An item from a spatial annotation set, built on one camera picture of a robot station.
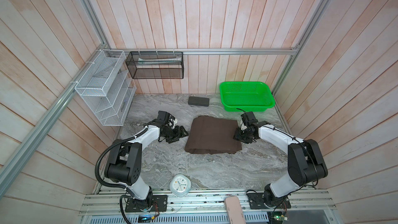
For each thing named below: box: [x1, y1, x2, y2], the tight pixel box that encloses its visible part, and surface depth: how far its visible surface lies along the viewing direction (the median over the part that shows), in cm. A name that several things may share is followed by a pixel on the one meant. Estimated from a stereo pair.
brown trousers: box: [184, 115, 243, 155], surface depth 92 cm
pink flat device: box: [224, 196, 247, 224], surface depth 71 cm
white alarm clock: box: [169, 173, 192, 198], surface depth 78 cm
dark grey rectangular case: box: [188, 96, 210, 107], surface depth 117 cm
